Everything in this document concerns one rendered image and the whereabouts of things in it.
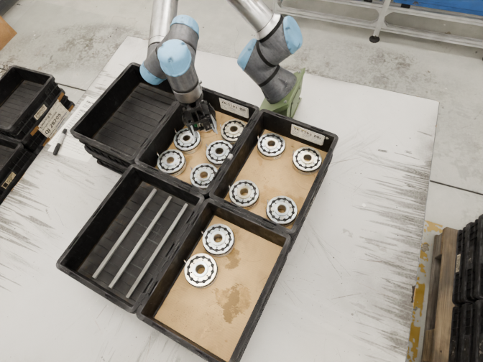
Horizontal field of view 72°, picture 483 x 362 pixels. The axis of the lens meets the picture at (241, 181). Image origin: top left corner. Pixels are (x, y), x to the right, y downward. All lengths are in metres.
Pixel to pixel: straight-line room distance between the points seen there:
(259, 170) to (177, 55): 0.55
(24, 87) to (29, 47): 1.23
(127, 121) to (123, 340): 0.82
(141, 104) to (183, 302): 0.83
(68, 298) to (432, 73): 2.68
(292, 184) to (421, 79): 1.86
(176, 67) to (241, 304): 0.69
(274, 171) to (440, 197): 1.34
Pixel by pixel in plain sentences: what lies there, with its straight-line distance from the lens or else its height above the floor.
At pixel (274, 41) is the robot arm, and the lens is 1.27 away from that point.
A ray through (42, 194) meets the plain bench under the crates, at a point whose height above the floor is 0.70.
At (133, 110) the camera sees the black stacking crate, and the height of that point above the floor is 0.83.
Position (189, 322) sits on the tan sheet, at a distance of 1.07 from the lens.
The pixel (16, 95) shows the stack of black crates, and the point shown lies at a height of 0.49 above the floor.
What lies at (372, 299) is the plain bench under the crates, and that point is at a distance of 1.24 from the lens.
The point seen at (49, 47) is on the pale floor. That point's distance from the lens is 3.51.
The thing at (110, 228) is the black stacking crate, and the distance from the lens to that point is 1.23.
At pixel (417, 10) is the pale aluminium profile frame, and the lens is 2.89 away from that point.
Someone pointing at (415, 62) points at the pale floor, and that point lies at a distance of 2.97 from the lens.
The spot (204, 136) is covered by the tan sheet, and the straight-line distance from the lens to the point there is 1.31.
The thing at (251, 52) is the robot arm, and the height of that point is 1.01.
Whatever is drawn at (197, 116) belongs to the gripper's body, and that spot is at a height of 1.16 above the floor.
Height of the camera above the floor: 1.88
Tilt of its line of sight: 62 degrees down
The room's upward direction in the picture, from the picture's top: 8 degrees counter-clockwise
